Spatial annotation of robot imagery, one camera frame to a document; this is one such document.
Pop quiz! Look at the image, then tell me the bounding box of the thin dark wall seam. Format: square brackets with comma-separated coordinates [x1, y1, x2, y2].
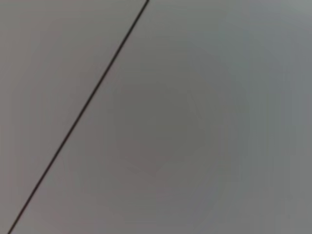
[6, 0, 150, 234]

